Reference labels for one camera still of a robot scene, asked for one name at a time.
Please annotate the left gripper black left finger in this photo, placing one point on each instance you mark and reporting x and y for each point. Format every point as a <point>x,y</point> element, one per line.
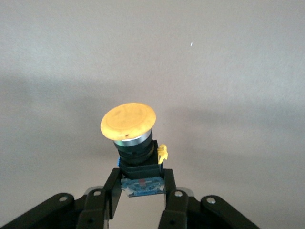
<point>95,210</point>

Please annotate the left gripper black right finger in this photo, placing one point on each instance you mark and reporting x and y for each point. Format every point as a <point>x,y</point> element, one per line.
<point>176,210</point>

